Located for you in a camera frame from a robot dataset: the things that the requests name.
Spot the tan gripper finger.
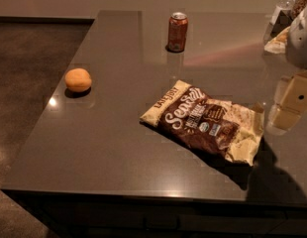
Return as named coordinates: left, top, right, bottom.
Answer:
left=266, top=104, right=301, bottom=132
left=274, top=70, right=307, bottom=114

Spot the brown chip bag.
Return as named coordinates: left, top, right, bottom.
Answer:
left=141, top=80, right=264, bottom=166

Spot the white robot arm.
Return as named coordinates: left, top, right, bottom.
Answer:
left=266, top=5, right=307, bottom=135

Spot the snack bag at edge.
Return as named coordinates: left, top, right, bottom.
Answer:
left=264, top=27, right=289, bottom=55

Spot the clear plastic water bottle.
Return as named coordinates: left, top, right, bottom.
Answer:
left=263, top=0, right=296, bottom=44

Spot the red soda can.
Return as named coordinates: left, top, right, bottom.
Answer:
left=167, top=12, right=188, bottom=53

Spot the orange fruit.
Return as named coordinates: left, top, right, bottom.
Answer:
left=64, top=68, right=92, bottom=92

